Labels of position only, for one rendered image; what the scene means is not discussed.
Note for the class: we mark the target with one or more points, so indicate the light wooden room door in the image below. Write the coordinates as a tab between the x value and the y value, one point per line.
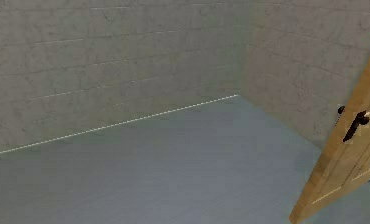
339	166

